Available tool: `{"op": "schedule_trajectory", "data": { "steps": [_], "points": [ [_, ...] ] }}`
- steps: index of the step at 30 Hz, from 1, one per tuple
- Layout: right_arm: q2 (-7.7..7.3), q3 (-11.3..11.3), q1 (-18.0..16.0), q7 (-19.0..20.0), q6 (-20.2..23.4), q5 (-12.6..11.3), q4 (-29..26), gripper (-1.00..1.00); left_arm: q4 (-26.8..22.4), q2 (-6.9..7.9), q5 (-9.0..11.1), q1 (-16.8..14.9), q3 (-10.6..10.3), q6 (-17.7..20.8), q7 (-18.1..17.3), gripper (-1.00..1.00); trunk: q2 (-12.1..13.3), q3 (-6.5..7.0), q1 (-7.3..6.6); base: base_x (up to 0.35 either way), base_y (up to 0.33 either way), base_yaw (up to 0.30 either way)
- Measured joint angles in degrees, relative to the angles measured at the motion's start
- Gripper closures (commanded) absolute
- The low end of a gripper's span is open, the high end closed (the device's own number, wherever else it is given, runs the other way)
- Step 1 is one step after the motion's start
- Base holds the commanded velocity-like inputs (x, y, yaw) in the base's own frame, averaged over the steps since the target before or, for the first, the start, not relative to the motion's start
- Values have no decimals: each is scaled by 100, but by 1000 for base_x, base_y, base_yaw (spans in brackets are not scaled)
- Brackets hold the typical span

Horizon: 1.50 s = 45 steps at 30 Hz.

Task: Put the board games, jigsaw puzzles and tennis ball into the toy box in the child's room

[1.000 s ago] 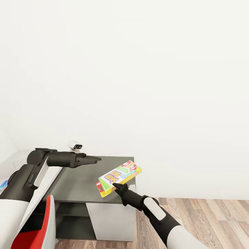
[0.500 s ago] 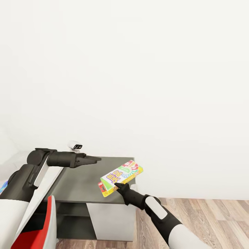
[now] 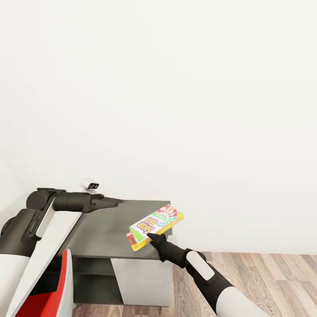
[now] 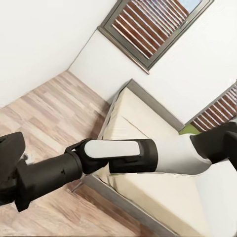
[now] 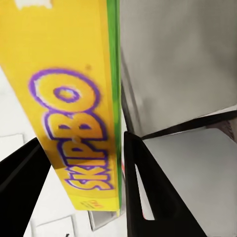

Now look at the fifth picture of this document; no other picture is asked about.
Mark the swivel chair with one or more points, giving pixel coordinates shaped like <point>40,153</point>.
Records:
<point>201,164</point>

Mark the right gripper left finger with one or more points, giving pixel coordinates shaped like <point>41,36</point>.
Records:
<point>22,176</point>

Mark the toy box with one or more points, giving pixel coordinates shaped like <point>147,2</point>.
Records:
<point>99,219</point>

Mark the desk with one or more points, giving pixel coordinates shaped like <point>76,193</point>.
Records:
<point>178,67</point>

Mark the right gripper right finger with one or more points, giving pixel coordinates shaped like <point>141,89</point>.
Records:
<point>172,216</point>

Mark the board game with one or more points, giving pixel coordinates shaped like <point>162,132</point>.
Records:
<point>61,59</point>

